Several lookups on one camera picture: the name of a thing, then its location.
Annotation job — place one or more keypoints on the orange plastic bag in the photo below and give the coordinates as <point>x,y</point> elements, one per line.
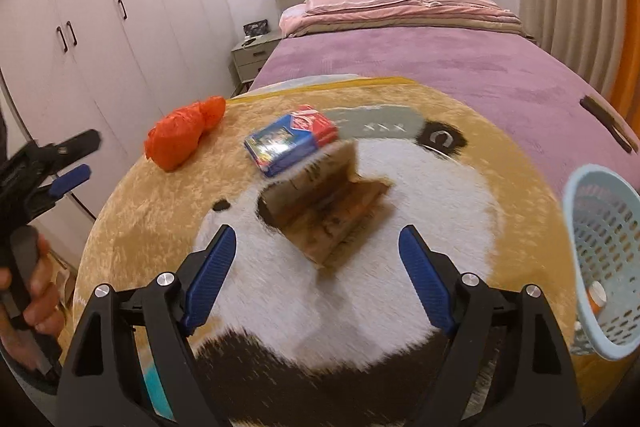
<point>180,137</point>

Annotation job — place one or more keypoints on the purple bed cover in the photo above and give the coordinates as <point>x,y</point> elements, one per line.
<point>450,67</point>

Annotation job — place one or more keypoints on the grey nightstand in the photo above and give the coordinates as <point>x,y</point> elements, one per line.
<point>252,57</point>

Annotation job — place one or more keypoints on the dark wooden hairbrush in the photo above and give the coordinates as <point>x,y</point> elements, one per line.
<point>605,119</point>

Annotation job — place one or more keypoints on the pink folded duvet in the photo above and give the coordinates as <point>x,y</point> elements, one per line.
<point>400,22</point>

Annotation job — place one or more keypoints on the round printed plush rug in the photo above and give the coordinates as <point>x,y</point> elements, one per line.
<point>350,307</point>

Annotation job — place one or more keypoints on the light blue plastic basket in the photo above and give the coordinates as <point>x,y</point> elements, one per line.
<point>617,257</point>

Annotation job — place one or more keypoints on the person's left hand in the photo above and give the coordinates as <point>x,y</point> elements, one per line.
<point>46,302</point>

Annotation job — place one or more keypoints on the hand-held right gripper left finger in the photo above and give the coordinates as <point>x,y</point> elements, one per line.
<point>210,279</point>

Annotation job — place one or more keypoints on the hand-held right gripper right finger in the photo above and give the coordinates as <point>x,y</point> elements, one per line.
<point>425,279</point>

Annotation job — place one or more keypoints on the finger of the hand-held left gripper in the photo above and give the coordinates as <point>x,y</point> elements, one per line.
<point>70,181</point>
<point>70,146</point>

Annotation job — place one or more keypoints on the brown cardboard box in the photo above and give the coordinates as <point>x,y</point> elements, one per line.
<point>325,207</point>

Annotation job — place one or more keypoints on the blue red small box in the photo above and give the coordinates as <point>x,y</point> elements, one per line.
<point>290,142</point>

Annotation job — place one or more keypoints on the orange curtain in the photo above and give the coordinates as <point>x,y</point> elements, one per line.
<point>627,47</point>

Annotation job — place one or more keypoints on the orange white bottle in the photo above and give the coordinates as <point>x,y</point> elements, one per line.
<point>596,297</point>

